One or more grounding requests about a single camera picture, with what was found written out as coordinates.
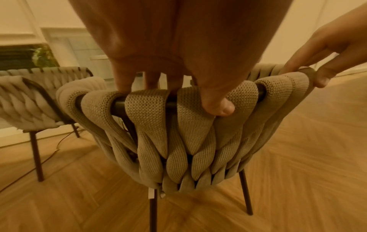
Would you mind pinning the green plant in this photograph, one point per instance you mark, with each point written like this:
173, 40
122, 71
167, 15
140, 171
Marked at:
42, 57

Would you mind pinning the person's left hand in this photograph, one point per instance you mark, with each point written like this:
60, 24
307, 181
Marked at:
177, 36

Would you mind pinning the person's right hand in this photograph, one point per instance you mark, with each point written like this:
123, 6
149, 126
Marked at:
335, 43

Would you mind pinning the dark glass tank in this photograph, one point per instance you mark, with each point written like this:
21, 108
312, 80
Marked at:
17, 57

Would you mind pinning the white chair tag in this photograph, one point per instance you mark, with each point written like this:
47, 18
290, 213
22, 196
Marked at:
150, 194

